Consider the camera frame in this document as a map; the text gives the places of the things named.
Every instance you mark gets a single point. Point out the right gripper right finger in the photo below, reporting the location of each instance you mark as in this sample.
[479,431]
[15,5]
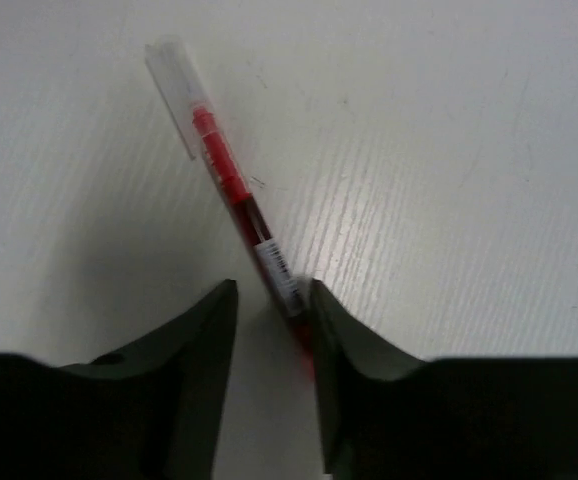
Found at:
[386,414]

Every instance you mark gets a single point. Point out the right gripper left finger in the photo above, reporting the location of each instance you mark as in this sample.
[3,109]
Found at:
[151,409]

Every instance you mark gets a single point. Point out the red gel pen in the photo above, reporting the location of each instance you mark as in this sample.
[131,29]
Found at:
[177,80]

